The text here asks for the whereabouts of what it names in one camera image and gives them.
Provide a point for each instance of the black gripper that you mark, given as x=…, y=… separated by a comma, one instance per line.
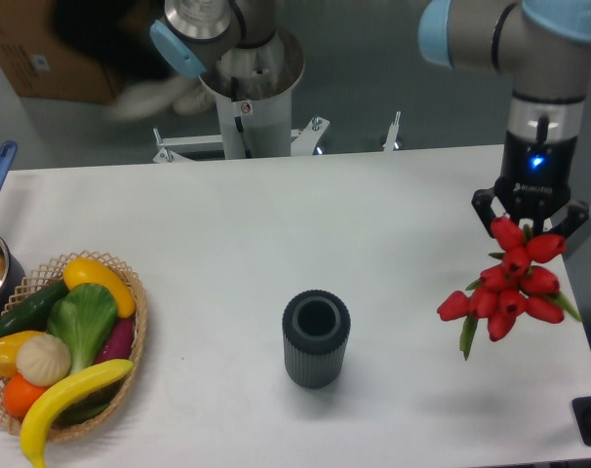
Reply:
x=533, y=184

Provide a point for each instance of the red tulip bouquet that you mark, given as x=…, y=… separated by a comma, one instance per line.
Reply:
x=519, y=284

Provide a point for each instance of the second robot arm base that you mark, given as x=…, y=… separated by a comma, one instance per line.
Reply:
x=237, y=48

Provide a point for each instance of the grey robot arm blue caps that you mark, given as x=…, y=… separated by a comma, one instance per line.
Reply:
x=545, y=46

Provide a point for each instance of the dark grey ribbed vase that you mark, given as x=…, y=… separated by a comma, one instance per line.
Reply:
x=315, y=326

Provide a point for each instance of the white shoe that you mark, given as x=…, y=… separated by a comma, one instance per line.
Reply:
x=145, y=99

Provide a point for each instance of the purple eggplant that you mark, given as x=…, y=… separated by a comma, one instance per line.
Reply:
x=119, y=344

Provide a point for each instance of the green lettuce leaf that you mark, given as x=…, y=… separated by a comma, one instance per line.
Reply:
x=83, y=320

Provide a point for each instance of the dark green cucumber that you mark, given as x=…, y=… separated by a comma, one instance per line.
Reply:
x=32, y=313

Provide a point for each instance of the cream garlic bulb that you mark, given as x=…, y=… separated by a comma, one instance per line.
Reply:
x=43, y=360

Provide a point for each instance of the brown cardboard box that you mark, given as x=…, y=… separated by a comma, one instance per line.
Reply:
x=38, y=65

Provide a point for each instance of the yellow plastic banana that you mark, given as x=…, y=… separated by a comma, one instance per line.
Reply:
x=39, y=419

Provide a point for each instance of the orange fruit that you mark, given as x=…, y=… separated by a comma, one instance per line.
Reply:
x=19, y=396

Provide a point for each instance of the yellow bell pepper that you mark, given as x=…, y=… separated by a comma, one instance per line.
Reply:
x=9, y=348

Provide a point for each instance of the woven wicker basket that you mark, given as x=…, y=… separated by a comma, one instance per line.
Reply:
x=90, y=412

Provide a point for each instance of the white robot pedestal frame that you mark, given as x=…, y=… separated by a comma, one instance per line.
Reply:
x=248, y=129

